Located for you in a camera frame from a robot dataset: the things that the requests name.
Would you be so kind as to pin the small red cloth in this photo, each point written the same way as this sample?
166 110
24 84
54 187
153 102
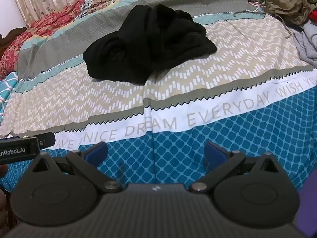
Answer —
313 16

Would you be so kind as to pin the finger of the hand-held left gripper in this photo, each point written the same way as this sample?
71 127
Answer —
46 141

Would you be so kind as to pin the red floral quilt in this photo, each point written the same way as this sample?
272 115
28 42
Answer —
49 22

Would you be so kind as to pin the black pants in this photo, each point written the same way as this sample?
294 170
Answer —
148 44

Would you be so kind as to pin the patterned bed sheet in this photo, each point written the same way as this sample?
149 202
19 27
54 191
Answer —
223 54

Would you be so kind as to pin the purple cloth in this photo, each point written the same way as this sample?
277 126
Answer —
308 203

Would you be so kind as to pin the dark wooden headboard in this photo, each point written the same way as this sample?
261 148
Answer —
10 38

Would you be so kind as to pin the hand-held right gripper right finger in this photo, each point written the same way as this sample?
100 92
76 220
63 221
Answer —
215 151

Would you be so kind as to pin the teal lattice print cloth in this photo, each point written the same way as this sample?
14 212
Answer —
7 91

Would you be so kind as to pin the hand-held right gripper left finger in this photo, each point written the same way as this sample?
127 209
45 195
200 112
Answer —
95 152

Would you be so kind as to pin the olive crumpled garment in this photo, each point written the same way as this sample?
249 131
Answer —
284 2

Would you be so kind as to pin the grey crumpled garment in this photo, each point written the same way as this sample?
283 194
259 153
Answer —
308 44

